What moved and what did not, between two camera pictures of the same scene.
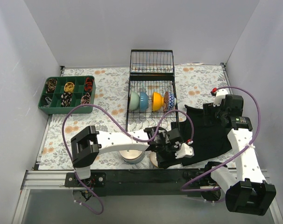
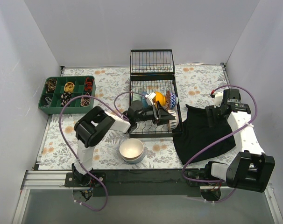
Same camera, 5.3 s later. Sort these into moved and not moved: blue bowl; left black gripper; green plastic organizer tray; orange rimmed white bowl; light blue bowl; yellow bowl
Moved: left black gripper; orange rimmed white bowl
Not moved: blue bowl; green plastic organizer tray; yellow bowl; light blue bowl
